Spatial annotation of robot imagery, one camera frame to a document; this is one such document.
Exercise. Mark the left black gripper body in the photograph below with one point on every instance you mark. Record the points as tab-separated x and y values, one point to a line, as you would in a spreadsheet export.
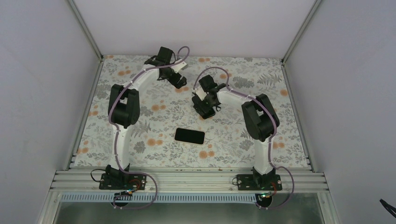
173	80

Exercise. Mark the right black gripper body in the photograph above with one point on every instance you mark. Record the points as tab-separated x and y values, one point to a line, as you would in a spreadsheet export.
212	104

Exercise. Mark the black phone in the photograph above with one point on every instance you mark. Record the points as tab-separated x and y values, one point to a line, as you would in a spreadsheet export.
204	110

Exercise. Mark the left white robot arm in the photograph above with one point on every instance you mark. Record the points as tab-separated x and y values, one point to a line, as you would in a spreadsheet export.
124	106

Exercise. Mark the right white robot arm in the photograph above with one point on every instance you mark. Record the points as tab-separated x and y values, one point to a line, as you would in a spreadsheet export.
260	118

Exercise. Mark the phone with pink case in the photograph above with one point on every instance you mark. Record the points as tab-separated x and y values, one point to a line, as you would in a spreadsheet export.
189	136

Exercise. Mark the floral patterned table mat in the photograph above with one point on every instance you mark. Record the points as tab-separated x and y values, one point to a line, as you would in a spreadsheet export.
227	143

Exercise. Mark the black object at edge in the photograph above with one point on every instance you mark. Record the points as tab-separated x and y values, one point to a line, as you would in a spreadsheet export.
389	208

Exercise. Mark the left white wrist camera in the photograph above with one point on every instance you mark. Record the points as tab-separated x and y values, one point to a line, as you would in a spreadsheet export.
179	67

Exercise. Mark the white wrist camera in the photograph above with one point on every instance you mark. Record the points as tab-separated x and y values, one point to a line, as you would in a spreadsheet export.
200	93
179	67

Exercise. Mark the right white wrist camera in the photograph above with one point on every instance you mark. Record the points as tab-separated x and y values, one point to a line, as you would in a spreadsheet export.
200	93

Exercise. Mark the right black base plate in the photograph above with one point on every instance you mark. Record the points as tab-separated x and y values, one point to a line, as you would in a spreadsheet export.
249	182

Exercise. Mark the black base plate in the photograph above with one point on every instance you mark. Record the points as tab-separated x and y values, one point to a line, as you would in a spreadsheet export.
249	182
126	182

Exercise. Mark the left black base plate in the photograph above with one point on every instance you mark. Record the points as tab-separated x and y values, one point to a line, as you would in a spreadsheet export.
126	182

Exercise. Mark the aluminium rail frame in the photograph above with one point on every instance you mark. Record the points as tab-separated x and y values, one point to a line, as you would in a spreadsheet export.
191	180

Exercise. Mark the grey slotted cable duct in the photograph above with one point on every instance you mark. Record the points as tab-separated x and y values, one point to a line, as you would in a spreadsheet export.
107	197

